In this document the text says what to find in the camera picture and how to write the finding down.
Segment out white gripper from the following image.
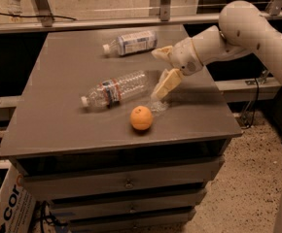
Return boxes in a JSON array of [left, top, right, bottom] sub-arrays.
[[151, 37, 203, 101]]

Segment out clear red-label water bottle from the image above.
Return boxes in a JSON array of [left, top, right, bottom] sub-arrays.
[[81, 70, 149, 108]]

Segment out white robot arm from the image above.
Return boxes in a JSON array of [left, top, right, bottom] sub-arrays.
[[152, 0, 282, 233]]

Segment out blue-label lying water bottle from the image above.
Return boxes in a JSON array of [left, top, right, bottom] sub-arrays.
[[102, 30, 158, 56]]

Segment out orange fruit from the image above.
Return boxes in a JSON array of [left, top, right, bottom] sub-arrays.
[[129, 106, 153, 130]]

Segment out grey drawer cabinet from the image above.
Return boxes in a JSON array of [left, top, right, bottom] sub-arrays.
[[0, 24, 244, 233]]

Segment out middle grey drawer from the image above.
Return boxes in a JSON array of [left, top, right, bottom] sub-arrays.
[[50, 187, 206, 220]]

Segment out grey drawer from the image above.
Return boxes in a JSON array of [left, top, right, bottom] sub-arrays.
[[50, 187, 206, 220], [69, 207, 195, 233], [23, 156, 225, 201]]

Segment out bottom grey drawer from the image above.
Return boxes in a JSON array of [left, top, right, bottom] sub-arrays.
[[69, 207, 195, 233]]

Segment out top grey drawer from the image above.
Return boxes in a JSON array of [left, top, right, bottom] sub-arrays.
[[23, 156, 225, 201]]

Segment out white cardboard box blue lettering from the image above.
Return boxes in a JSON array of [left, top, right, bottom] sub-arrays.
[[0, 166, 36, 233]]

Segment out metal frame rail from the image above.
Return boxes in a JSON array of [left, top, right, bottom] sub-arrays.
[[0, 0, 282, 33]]

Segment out black cable on floor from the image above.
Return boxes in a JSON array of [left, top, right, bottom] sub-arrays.
[[0, 11, 79, 21]]

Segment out black cables under cabinet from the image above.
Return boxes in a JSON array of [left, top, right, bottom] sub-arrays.
[[28, 200, 69, 233]]

